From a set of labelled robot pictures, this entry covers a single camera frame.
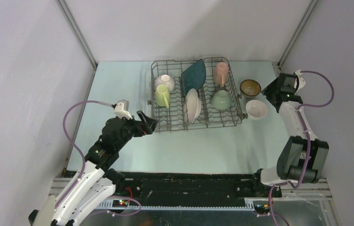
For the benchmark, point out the teal square plate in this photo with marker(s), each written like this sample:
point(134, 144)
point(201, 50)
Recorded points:
point(194, 76)

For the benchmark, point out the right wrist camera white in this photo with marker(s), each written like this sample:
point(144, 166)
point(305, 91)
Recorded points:
point(300, 81)

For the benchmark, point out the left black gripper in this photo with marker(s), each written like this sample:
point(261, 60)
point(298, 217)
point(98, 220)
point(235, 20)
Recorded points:
point(142, 128)

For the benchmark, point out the white scalloped plate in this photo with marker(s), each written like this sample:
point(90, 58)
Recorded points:
point(192, 105)

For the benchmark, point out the pale green bowl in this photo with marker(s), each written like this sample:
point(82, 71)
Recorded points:
point(221, 100)

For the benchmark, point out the white ribbed bowl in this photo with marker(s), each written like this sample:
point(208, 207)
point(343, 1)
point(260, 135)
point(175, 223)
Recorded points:
point(166, 80)

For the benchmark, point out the pink mug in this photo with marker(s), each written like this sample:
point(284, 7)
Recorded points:
point(221, 74)

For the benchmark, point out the yellow-green mug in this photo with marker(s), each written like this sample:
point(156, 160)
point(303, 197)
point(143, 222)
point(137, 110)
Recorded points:
point(162, 96)

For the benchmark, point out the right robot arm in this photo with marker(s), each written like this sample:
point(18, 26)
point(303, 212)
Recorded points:
point(303, 157)

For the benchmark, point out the grey wire dish rack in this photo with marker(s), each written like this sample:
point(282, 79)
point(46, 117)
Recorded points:
point(175, 117)

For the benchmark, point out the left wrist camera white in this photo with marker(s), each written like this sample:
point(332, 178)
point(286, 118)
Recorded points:
point(121, 109)

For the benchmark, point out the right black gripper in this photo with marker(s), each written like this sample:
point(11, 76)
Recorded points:
point(268, 90)

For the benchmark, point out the small white bowl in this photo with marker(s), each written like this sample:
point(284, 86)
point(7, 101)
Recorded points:
point(256, 109)

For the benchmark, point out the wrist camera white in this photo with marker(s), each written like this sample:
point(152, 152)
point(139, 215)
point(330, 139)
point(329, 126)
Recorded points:
point(121, 109)
point(300, 81)

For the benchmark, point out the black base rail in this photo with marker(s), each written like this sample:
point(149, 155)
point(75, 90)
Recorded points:
point(169, 190)

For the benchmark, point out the brown glazed bowl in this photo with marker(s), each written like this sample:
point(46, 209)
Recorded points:
point(250, 88)

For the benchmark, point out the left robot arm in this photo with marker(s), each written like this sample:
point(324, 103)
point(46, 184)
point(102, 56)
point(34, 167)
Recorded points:
point(96, 181)

